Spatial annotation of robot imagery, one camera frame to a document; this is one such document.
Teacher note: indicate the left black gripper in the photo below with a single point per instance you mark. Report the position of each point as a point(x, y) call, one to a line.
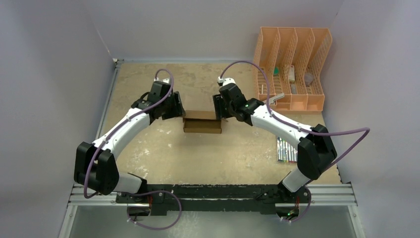
point(180, 111)

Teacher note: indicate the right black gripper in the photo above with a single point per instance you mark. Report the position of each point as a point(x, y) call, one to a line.
point(217, 107)

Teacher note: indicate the brown cardboard box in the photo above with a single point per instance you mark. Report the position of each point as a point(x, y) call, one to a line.
point(202, 122)

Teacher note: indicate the orange plastic file organizer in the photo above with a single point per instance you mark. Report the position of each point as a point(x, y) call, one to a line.
point(290, 62)

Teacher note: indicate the pack of coloured markers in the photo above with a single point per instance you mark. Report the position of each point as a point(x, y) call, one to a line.
point(285, 152)

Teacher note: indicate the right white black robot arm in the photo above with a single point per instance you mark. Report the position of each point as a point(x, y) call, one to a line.
point(315, 149)

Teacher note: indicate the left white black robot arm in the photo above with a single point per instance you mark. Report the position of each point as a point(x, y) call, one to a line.
point(95, 164)

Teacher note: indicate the small carton box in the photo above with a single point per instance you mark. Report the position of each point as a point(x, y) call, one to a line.
point(291, 74)

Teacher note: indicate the white tool in organizer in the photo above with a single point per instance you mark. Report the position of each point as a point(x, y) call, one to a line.
point(272, 97)

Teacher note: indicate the green object in organizer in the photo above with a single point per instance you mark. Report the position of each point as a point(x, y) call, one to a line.
point(276, 70)

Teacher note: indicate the small clear tube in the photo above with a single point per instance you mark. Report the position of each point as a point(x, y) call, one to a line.
point(294, 89)

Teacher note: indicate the grey round container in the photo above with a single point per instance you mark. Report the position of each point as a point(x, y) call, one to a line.
point(308, 78)

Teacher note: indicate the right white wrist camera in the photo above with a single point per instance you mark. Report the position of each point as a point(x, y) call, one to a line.
point(225, 81)

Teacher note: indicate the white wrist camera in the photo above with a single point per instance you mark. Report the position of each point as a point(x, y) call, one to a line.
point(162, 79)
point(225, 81)

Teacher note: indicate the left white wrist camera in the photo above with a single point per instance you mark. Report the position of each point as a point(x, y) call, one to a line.
point(162, 79)

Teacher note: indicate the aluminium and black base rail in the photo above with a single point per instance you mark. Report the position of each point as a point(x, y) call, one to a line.
point(157, 200)

